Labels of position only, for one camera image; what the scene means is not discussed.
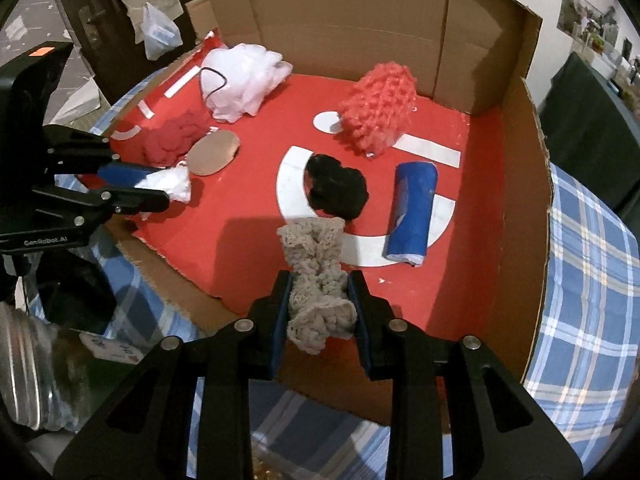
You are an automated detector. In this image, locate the red plush towel toy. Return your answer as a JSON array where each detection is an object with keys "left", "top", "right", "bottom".
[{"left": 142, "top": 112, "right": 210, "bottom": 168}]

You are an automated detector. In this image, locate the white cloth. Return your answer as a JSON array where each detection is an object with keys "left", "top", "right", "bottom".
[{"left": 134, "top": 165, "right": 192, "bottom": 204}]

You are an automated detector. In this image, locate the round brown powder puff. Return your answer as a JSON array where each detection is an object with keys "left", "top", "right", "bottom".
[{"left": 186, "top": 130, "right": 241, "bottom": 177}]

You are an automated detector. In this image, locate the cream crochet scrunchie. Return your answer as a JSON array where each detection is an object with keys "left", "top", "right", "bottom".
[{"left": 277, "top": 217, "right": 357, "bottom": 356}]

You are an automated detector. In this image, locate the white mesh bath pouf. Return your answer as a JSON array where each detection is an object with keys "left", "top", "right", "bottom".
[{"left": 200, "top": 44, "right": 293, "bottom": 124}]

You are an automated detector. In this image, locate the blue cloth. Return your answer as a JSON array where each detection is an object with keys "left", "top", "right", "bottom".
[{"left": 383, "top": 162, "right": 438, "bottom": 266}]

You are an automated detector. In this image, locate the black fluffy scrunchie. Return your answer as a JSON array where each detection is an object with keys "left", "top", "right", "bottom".
[{"left": 304, "top": 154, "right": 369, "bottom": 221}]

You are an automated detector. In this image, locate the red knitted pom ball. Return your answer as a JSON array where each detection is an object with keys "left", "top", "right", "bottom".
[{"left": 337, "top": 62, "right": 416, "bottom": 158}]

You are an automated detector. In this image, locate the blue plaid tablecloth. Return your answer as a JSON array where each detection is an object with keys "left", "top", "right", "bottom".
[{"left": 80, "top": 75, "right": 639, "bottom": 467}]

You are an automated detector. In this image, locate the dark brown door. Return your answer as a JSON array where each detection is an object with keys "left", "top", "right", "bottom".
[{"left": 60, "top": 0, "right": 196, "bottom": 103}]

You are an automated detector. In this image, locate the white plastic bag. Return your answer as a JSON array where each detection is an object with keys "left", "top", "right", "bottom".
[{"left": 141, "top": 2, "right": 183, "bottom": 61}]

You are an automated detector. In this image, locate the cardboard box red lining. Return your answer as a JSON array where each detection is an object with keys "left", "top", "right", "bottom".
[{"left": 104, "top": 0, "right": 552, "bottom": 428}]

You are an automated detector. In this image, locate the dark covered side table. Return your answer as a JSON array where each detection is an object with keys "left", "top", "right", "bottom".
[{"left": 539, "top": 53, "right": 639, "bottom": 214}]

